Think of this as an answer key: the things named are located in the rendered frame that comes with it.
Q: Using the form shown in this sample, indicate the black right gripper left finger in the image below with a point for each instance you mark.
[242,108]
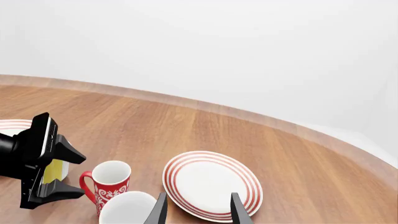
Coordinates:
[160,212]

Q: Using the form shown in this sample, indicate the yellow and white mug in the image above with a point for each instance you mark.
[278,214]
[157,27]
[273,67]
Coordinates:
[54,170]

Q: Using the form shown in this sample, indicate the white plate with red rings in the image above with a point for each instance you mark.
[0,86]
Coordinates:
[205,184]
[12,126]

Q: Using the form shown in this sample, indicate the plain white mug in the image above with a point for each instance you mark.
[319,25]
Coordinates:
[127,207]

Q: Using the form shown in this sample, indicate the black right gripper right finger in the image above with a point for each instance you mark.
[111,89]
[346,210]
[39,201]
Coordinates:
[238,212]

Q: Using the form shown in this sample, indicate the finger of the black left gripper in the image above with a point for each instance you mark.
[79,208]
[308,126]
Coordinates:
[70,154]
[62,191]

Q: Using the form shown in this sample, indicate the red mug with white pattern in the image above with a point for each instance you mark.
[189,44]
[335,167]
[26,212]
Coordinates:
[120,186]

